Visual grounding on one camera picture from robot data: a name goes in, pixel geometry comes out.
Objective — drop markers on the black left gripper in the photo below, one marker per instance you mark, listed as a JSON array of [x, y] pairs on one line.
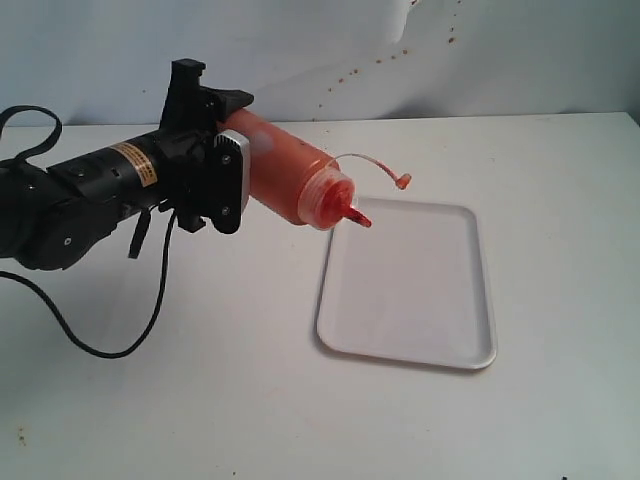
[[186, 130]]

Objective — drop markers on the red sauce squeeze bottle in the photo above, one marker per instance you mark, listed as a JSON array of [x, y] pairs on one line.
[[293, 178]]

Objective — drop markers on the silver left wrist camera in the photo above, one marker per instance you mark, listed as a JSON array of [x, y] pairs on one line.
[[227, 180]]

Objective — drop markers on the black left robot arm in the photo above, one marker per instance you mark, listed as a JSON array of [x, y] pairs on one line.
[[50, 218]]

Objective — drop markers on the white rectangular plastic tray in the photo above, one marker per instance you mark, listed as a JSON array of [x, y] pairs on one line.
[[412, 288]]

